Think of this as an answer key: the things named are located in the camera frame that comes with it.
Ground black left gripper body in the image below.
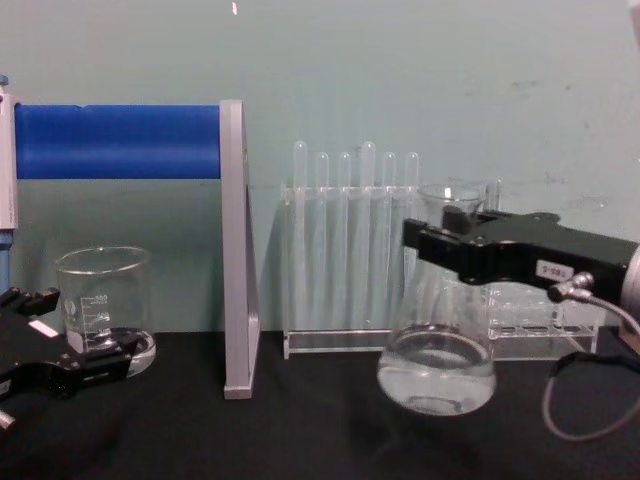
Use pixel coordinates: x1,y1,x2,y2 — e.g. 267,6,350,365
0,312,81,399

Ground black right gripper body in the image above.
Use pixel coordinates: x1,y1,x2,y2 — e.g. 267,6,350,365
459,213,640,301

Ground clear glass conical flask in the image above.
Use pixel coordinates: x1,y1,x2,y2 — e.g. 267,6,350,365
376,182,498,417

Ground clear glass beaker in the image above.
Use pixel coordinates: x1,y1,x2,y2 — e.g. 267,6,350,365
53,245,158,379

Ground clear acrylic rack with holes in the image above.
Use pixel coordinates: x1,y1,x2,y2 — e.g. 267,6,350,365
483,192,599,362

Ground white and blue pipette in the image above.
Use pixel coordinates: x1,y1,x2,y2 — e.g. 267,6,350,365
0,73,20,297

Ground clear acrylic tube drying rack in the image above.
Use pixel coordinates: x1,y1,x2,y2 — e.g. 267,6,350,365
280,182,427,361

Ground grey stand with blue bar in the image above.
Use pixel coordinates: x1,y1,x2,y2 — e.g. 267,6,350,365
13,98,262,402

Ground black table cloth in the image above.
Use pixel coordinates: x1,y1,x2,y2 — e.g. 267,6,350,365
0,327,640,480

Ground grey cable with silver plug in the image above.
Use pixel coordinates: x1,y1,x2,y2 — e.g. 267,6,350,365
543,272,640,443

